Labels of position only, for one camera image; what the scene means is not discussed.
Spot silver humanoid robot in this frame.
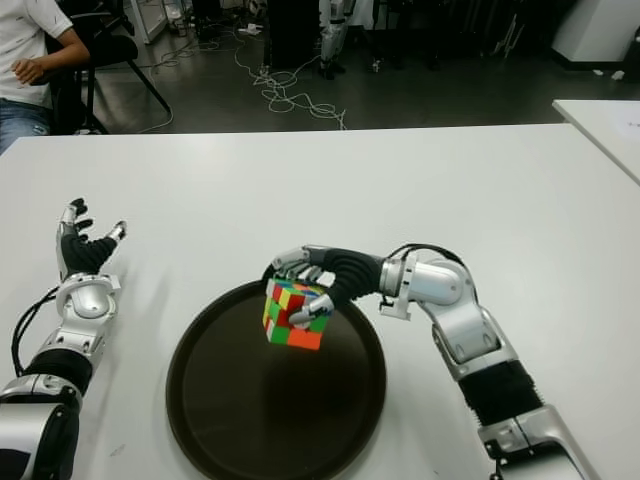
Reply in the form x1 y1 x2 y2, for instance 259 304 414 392
317 0 359 81

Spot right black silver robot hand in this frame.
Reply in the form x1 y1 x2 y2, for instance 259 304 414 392
272 244 389 328

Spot black office chair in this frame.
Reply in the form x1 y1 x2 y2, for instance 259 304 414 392
44 0 174 136

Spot white side table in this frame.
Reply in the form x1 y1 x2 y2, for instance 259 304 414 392
551 98 640 187

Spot white leaning panel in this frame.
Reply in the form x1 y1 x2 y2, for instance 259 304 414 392
133 0 170 46

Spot tangled white floor cable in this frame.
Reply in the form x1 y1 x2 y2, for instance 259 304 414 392
233 29 349 132

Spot white cabinet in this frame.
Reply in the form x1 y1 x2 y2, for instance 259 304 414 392
549 0 640 64

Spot black cabinet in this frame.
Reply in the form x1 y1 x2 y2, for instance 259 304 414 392
266 0 322 69

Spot person in white shirt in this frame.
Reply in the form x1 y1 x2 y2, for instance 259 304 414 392
0 0 93 157

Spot multicoloured Rubik's cube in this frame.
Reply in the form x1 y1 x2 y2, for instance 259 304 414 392
263 277 335 352

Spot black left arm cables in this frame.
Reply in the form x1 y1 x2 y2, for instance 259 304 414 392
10 286 65 380

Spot dark brown round plate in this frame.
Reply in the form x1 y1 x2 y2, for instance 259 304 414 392
165 279 389 480

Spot folded metal stand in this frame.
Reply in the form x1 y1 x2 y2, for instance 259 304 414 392
486 8 527 59

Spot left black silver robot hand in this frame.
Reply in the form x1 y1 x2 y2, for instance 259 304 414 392
55 197 129 283

